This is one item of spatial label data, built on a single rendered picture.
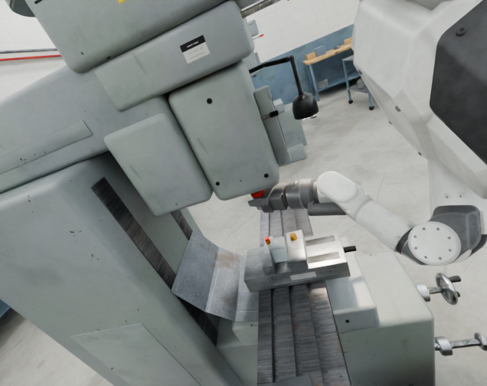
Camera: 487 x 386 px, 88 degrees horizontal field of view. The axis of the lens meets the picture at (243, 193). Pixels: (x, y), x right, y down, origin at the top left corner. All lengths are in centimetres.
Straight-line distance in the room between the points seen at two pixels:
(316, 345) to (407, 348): 47
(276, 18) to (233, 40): 664
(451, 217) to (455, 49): 32
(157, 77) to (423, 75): 47
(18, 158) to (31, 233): 20
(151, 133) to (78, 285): 51
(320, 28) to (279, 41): 97
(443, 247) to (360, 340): 64
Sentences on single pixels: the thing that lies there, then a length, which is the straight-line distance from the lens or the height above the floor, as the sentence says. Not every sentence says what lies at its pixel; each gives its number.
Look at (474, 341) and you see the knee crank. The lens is 131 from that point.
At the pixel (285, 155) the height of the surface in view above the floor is 136.
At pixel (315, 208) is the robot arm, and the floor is 124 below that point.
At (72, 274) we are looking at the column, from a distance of 89.
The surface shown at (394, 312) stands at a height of 73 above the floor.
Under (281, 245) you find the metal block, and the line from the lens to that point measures 88.
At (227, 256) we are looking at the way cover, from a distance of 116.
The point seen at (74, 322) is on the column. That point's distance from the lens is 110.
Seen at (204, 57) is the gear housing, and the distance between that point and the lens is 58.
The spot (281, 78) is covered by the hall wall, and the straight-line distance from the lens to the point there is 724.
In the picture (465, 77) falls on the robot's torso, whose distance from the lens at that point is 32.
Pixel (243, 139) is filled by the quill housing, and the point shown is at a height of 147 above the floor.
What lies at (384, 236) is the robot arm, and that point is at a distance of 63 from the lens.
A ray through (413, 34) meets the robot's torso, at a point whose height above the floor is 160.
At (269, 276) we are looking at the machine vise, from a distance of 90.
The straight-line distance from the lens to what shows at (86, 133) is 74.
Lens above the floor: 165
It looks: 28 degrees down
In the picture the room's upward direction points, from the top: 24 degrees counter-clockwise
